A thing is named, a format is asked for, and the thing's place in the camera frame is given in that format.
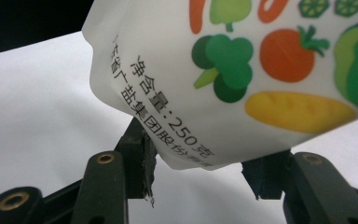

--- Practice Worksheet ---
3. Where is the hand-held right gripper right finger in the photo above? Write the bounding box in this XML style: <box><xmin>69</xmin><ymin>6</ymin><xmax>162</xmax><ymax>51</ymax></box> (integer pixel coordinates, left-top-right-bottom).
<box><xmin>241</xmin><ymin>148</ymin><xmax>294</xmax><ymax>201</ymax></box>

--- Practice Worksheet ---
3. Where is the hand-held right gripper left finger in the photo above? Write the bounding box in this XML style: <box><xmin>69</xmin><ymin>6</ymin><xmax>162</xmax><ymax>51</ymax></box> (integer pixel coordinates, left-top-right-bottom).
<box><xmin>114</xmin><ymin>117</ymin><xmax>158</xmax><ymax>208</ymax></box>

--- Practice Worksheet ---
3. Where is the white and blue salt pouch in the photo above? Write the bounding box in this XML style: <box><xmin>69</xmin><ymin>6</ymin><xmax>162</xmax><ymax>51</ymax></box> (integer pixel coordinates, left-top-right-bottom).
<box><xmin>81</xmin><ymin>0</ymin><xmax>358</xmax><ymax>172</ymax></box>

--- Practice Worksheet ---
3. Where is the dark curtain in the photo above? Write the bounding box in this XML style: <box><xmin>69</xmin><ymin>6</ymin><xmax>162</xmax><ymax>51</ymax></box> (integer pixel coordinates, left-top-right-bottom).
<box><xmin>0</xmin><ymin>0</ymin><xmax>95</xmax><ymax>58</ymax></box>

